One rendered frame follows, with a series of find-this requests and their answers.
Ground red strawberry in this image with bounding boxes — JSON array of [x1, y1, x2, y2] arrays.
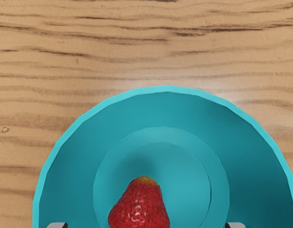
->
[[107, 176, 171, 228]]

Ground teal bowl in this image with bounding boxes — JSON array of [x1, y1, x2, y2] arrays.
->
[[32, 85, 293, 228]]

